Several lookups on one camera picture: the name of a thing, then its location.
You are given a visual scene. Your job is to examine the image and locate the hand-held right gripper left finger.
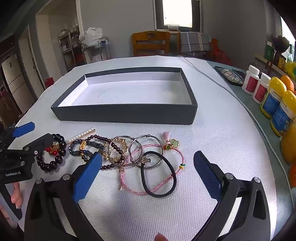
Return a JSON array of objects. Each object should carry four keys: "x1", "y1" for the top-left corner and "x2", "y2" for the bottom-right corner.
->
[{"x1": 24, "y1": 152, "x2": 103, "y2": 241}]

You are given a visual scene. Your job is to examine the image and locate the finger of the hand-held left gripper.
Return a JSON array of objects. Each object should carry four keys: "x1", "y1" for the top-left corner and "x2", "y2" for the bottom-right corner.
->
[
  {"x1": 11, "y1": 122, "x2": 36, "y2": 138},
  {"x1": 22, "y1": 133, "x2": 55, "y2": 158}
]

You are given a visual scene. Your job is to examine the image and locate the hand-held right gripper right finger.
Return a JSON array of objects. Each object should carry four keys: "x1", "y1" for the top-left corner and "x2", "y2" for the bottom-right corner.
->
[{"x1": 192, "y1": 151, "x2": 271, "y2": 241}]

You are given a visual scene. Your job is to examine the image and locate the black bead bracelet red charm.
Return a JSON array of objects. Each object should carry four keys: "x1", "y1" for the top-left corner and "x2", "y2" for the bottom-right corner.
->
[{"x1": 36, "y1": 134, "x2": 67, "y2": 172}]

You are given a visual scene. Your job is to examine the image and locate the pink braided cord bracelet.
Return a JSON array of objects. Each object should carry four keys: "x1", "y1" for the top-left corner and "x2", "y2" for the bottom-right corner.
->
[{"x1": 119, "y1": 131, "x2": 186, "y2": 195}]

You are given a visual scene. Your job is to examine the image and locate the black hair tie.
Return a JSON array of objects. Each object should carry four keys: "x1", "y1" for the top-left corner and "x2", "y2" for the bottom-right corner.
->
[{"x1": 141, "y1": 151, "x2": 177, "y2": 198}]

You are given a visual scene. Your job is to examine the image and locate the silver bangle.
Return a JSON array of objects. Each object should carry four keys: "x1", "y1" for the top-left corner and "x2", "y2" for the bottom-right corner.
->
[
  {"x1": 108, "y1": 135, "x2": 136, "y2": 163},
  {"x1": 128, "y1": 135, "x2": 165, "y2": 169}
]

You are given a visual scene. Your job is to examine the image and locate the dark grey shallow box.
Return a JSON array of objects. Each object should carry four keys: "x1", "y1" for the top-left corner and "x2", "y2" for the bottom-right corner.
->
[{"x1": 50, "y1": 67, "x2": 198, "y2": 126}]

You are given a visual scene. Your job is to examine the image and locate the person's left hand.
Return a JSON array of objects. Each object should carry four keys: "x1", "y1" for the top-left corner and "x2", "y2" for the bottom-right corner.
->
[{"x1": 11, "y1": 182, "x2": 23, "y2": 208}]

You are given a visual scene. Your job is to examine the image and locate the person's right hand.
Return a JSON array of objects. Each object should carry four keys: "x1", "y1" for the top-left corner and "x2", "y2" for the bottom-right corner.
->
[{"x1": 154, "y1": 232, "x2": 173, "y2": 241}]

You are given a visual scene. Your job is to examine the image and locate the pearl hair clip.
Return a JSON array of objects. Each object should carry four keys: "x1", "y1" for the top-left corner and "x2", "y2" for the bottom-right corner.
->
[{"x1": 67, "y1": 128, "x2": 97, "y2": 143}]

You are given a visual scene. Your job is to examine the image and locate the white refrigerator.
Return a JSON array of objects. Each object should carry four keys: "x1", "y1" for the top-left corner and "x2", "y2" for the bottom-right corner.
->
[{"x1": 1, "y1": 54, "x2": 35, "y2": 114}]

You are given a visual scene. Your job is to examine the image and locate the orange juice bottle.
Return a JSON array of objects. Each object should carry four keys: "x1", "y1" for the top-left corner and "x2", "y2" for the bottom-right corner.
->
[{"x1": 280, "y1": 122, "x2": 296, "y2": 165}]

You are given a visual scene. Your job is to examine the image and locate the metal shelf rack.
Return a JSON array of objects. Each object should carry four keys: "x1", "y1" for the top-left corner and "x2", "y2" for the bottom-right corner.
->
[{"x1": 58, "y1": 26, "x2": 87, "y2": 71}]

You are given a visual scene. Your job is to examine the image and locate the yellow bottle blue label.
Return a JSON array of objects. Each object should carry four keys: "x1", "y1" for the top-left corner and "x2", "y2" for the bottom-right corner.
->
[
  {"x1": 260, "y1": 77, "x2": 287, "y2": 119},
  {"x1": 270, "y1": 90, "x2": 296, "y2": 138}
]

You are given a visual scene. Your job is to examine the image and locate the white pill bottle red label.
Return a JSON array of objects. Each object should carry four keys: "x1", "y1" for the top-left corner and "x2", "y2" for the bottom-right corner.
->
[
  {"x1": 252, "y1": 73, "x2": 271, "y2": 105},
  {"x1": 242, "y1": 65, "x2": 260, "y2": 95}
]

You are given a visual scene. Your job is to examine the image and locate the phone with patterned case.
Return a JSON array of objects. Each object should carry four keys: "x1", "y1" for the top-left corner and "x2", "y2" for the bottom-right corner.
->
[{"x1": 214, "y1": 66, "x2": 244, "y2": 87}]

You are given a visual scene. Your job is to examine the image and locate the black phone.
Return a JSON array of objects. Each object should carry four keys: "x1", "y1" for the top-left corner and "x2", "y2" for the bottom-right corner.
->
[{"x1": 232, "y1": 69, "x2": 247, "y2": 81}]

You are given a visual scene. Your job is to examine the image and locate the metal trolley cart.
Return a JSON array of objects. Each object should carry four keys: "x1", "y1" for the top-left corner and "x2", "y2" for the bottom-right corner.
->
[{"x1": 82, "y1": 37, "x2": 112, "y2": 64}]

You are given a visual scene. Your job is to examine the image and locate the white plastic bag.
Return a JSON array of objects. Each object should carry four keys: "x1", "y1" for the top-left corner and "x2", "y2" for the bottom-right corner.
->
[{"x1": 79, "y1": 27, "x2": 103, "y2": 47}]

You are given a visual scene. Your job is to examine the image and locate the wooden chair with cloth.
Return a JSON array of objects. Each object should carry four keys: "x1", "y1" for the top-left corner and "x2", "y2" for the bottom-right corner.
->
[{"x1": 177, "y1": 31, "x2": 218, "y2": 59}]

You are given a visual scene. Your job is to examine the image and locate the grey plaid folded cloth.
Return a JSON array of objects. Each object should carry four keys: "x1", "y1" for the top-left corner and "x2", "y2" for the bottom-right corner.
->
[{"x1": 180, "y1": 32, "x2": 211, "y2": 53}]

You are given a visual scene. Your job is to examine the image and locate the green box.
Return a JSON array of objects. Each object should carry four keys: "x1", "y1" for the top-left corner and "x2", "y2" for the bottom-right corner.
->
[{"x1": 265, "y1": 41, "x2": 275, "y2": 60}]

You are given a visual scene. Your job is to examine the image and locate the black wrapped bouquet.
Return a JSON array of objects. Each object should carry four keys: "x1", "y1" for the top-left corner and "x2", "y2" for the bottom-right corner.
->
[{"x1": 271, "y1": 35, "x2": 291, "y2": 56}]

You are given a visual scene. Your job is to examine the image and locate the window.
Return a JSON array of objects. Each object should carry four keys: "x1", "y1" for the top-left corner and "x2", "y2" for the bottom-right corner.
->
[{"x1": 154, "y1": 0, "x2": 204, "y2": 32}]

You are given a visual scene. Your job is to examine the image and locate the blue bead bracelet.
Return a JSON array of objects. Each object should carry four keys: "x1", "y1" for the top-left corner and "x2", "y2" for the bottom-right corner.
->
[{"x1": 68, "y1": 139, "x2": 104, "y2": 158}]

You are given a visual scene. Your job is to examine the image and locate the dark purple bead bracelet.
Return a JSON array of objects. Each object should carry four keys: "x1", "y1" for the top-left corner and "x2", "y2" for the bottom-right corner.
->
[{"x1": 81, "y1": 136, "x2": 126, "y2": 171}]

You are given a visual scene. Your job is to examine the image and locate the gold chain bracelet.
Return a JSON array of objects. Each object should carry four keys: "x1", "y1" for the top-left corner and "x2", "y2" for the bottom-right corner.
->
[{"x1": 105, "y1": 137, "x2": 129, "y2": 165}]

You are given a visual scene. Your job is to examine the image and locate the grey cable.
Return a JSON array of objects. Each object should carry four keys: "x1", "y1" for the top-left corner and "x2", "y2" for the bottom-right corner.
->
[{"x1": 178, "y1": 56, "x2": 290, "y2": 187}]

